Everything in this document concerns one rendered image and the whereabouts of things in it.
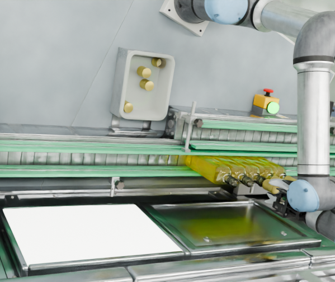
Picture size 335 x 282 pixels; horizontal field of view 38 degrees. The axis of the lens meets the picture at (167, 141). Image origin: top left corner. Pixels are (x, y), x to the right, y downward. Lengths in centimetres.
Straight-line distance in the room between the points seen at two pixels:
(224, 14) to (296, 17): 22
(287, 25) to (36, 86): 78
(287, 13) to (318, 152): 47
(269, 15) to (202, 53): 37
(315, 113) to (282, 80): 87
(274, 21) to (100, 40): 55
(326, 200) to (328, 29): 40
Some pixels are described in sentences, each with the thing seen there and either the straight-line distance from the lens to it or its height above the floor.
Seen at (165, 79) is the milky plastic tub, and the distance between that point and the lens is 168.
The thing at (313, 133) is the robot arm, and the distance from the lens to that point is 120.
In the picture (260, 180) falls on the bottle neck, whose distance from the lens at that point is 160.
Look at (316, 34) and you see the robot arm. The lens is 123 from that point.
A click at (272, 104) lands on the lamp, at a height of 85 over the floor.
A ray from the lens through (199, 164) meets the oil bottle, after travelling 164.
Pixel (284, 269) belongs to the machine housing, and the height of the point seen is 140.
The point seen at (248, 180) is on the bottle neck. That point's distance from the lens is 156.
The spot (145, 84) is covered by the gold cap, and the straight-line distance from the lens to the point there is 166.
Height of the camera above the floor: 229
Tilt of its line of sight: 58 degrees down
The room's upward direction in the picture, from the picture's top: 122 degrees clockwise
